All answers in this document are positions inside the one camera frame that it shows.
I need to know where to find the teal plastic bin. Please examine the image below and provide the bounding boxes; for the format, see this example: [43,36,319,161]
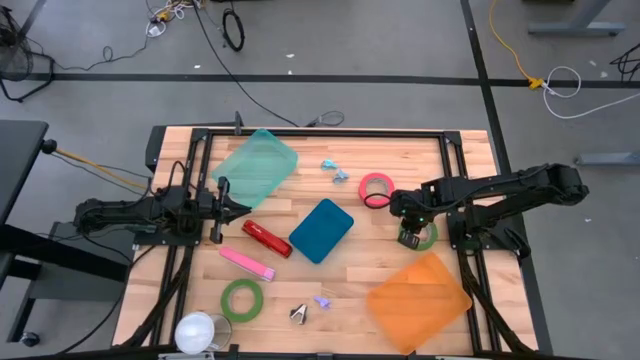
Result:
[288,198,355,265]

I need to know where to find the black desk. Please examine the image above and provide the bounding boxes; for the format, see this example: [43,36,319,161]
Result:
[0,118,134,349]

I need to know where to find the grey desk foot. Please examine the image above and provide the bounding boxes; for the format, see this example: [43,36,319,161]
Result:
[573,151,640,167]
[527,0,627,38]

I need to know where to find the long black floor cable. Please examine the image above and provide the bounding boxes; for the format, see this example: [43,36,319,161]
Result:
[190,0,301,128]

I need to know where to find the translucent green plastic bin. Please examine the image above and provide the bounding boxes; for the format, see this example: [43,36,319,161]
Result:
[210,128,300,210]

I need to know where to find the black aluminium rig frame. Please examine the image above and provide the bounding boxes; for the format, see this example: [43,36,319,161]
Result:
[119,127,539,360]

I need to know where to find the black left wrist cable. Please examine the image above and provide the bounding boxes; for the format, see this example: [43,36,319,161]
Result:
[167,159,190,191]

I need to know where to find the thin black floor cable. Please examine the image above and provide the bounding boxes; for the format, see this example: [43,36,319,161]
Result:
[29,37,151,72]

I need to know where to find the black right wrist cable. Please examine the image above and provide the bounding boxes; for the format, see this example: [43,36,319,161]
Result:
[363,192,397,210]

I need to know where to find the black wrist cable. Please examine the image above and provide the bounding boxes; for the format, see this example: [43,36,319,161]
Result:
[167,159,190,191]
[363,192,397,210]

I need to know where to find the translucent orange plastic bin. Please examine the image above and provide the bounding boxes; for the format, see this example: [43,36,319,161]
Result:
[365,251,474,356]

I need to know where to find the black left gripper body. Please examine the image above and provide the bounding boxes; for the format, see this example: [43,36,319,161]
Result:
[196,175,231,245]

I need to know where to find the white cable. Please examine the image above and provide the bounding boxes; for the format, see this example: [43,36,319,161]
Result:
[541,64,640,121]

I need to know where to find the pink tape roll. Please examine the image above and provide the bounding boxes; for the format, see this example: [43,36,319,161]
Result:
[357,172,396,210]

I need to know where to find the green tape roll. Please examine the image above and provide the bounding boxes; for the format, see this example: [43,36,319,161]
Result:
[397,219,440,252]
[220,278,265,324]

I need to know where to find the red stapler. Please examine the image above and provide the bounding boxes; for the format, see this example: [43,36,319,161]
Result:
[241,219,294,259]

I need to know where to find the coiled black cable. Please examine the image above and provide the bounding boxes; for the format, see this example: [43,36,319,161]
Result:
[221,8,247,53]

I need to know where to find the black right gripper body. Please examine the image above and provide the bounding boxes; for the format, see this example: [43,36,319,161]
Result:
[388,180,441,235]

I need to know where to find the black wire rack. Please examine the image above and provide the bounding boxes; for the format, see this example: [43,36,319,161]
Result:
[608,42,640,82]

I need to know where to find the yellow extension cable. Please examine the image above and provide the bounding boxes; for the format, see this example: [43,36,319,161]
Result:
[488,0,545,91]

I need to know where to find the yellow cable with black knob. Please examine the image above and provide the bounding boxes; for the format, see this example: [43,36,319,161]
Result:
[40,138,151,192]

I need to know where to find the white power adapter cables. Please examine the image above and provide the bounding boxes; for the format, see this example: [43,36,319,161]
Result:
[145,0,201,39]

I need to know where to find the grey looped cable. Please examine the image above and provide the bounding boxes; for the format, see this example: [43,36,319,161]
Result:
[305,110,346,129]

